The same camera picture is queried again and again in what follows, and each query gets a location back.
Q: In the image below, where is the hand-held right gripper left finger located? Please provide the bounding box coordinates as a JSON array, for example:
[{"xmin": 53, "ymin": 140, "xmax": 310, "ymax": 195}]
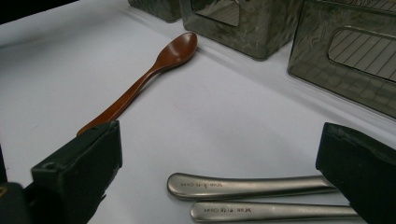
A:
[{"xmin": 30, "ymin": 119, "xmax": 123, "ymax": 224}]

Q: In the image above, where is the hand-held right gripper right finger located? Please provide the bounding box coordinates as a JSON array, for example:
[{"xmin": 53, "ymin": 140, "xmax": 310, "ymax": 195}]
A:
[{"xmin": 315, "ymin": 121, "xmax": 396, "ymax": 224}]

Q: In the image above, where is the silver cutlery handle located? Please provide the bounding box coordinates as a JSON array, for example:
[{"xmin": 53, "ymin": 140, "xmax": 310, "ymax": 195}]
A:
[{"xmin": 190, "ymin": 201, "xmax": 360, "ymax": 224}]

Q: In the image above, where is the smoky clear plastic bin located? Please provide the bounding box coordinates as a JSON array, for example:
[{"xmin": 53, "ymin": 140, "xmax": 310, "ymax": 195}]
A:
[
  {"xmin": 178, "ymin": 0, "xmax": 304, "ymax": 62},
  {"xmin": 127, "ymin": 0, "xmax": 182, "ymax": 23},
  {"xmin": 287, "ymin": 0, "xmax": 396, "ymax": 119}
]

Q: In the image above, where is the brown wooden spoon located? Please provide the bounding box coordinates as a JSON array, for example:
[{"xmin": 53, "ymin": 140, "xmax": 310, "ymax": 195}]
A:
[{"xmin": 76, "ymin": 31, "xmax": 199, "ymax": 137}]

